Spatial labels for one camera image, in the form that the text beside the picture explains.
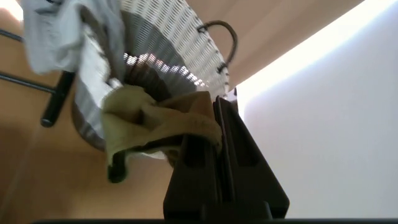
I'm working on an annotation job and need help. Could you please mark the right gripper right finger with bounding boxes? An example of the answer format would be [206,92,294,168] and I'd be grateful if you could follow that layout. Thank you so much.
[214,96,290,218]

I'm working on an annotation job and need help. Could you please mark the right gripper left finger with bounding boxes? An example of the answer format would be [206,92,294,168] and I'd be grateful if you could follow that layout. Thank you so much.
[163,134,226,218]

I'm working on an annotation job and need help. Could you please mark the green printed sleeveless shirt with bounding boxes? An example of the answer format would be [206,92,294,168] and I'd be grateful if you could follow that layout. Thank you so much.
[102,83,223,184]

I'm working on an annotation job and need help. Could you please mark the white laundry basket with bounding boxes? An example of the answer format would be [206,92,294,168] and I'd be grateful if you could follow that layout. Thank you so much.
[73,0,239,159]

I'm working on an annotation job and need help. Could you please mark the black clothes rack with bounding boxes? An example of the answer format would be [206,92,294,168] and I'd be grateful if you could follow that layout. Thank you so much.
[0,29,77,128]

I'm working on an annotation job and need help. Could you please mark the pale grey shorts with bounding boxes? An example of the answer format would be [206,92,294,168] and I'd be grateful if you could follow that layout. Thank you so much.
[20,0,125,75]

